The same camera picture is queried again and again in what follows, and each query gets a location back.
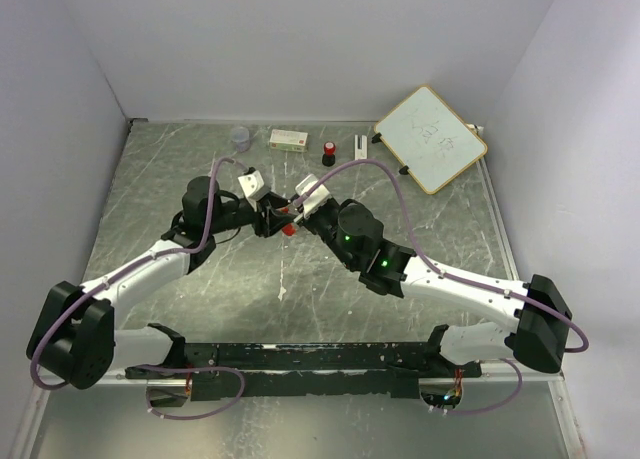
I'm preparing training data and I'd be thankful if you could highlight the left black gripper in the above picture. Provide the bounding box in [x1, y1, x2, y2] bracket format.
[206, 190, 295, 238]

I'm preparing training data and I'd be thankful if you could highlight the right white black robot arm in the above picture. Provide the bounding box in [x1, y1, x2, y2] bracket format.
[299, 198, 571, 377]

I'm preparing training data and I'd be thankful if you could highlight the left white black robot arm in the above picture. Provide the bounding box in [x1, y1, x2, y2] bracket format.
[26, 172, 293, 390]

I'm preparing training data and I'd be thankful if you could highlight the red black stamp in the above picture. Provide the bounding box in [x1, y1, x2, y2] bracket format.
[322, 141, 336, 167]

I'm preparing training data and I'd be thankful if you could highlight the white red cardboard box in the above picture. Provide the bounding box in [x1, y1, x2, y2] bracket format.
[269, 129, 308, 152]

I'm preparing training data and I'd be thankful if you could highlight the clear plastic cup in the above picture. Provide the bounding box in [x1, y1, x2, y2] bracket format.
[230, 126, 251, 152]

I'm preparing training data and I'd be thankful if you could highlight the white black small device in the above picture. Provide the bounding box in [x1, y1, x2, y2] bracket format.
[354, 135, 368, 160]

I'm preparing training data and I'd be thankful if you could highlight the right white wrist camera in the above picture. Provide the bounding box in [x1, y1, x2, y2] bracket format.
[292, 174, 332, 221]

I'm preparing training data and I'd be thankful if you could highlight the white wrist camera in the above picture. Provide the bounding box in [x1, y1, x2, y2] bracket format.
[292, 174, 332, 221]
[238, 169, 269, 201]

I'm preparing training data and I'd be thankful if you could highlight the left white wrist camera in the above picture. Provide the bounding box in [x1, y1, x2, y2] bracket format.
[238, 169, 269, 201]

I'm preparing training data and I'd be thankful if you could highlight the purple cable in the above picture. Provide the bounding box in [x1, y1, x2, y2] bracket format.
[429, 356, 524, 416]
[127, 364, 246, 421]
[28, 156, 249, 391]
[294, 159, 589, 354]

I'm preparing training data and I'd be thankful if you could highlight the small whiteboard wooden frame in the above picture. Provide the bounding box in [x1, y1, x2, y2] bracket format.
[374, 85, 488, 195]

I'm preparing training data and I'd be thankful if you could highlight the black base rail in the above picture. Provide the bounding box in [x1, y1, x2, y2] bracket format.
[124, 341, 484, 401]

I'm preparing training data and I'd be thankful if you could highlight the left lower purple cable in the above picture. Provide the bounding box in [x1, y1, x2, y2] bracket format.
[127, 364, 246, 421]

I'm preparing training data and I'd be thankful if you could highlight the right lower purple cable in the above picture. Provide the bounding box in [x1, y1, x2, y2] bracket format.
[429, 356, 524, 416]

